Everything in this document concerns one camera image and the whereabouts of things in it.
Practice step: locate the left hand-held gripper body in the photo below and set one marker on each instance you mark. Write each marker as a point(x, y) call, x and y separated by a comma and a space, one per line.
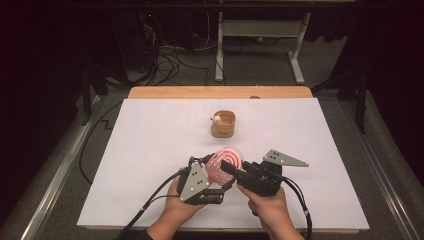
point(195, 183)

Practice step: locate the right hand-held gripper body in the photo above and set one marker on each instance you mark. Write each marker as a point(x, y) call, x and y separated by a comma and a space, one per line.
point(263, 180)

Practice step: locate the pink hairbrush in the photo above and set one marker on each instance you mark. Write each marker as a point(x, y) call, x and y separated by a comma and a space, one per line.
point(216, 170)

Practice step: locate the person's right hand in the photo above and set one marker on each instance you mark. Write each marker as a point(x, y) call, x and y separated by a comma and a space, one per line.
point(270, 210)

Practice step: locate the person's left hand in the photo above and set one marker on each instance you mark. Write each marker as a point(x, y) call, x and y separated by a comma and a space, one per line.
point(175, 208)

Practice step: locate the tan round container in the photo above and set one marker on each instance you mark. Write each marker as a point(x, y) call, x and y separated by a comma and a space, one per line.
point(222, 128)

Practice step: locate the small cream figurine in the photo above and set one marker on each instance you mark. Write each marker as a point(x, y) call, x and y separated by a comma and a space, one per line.
point(217, 119)

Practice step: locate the white board table cover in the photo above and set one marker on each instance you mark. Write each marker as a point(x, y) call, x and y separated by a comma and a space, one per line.
point(150, 133)

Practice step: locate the black metal stand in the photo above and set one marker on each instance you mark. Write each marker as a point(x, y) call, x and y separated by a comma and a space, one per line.
point(360, 110)
point(87, 100)

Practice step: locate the small yellow ball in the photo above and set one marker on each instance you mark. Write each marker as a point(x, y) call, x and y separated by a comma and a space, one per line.
point(259, 39)

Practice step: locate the dark computer tower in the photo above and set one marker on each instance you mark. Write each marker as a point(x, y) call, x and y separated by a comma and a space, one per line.
point(133, 40)

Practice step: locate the aluminium floor rail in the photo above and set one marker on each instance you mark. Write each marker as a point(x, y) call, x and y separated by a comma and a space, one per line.
point(383, 173)
point(56, 176)

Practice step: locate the white metal desk frame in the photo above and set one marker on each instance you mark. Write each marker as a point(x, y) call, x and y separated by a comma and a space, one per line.
point(260, 28)

